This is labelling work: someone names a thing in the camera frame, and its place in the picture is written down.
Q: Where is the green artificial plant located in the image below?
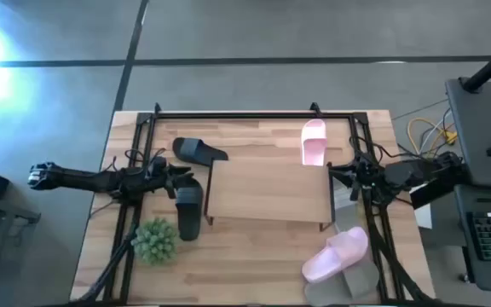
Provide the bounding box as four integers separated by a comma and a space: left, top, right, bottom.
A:
130, 217, 181, 266

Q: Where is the pink rubber slide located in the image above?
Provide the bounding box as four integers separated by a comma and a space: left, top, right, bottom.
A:
300, 119, 328, 167
301, 226, 370, 285

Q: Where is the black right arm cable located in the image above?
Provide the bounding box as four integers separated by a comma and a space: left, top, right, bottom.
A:
349, 135, 405, 165

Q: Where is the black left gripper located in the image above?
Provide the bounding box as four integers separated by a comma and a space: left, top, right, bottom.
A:
145, 155, 194, 200

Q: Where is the yellow cable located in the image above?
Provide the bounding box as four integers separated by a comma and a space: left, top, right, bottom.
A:
407, 117, 459, 156

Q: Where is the wooden shelf with black legs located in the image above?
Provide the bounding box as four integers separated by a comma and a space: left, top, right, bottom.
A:
204, 158, 337, 234

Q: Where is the white sheet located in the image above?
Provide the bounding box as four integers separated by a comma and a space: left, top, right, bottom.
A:
413, 182, 435, 232

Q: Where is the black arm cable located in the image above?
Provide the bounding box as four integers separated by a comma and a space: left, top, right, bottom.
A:
123, 146, 168, 171
349, 135, 405, 165

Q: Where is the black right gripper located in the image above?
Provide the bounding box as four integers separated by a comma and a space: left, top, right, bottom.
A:
327, 159, 395, 204

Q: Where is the black aluminium rig frame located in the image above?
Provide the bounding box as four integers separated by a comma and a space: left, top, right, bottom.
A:
70, 101, 439, 306

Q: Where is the white cable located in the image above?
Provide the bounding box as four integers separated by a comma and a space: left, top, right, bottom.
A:
419, 120, 456, 155

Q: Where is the black rubber slide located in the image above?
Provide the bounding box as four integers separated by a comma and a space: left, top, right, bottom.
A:
175, 175, 205, 242
171, 136, 229, 168

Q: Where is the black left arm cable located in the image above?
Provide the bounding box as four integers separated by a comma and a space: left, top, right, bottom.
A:
123, 146, 168, 171

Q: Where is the black monitor pole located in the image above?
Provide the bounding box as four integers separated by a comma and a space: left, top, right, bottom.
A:
459, 40, 491, 94

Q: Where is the dark grey desk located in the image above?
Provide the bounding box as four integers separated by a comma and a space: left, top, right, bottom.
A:
444, 77, 491, 295

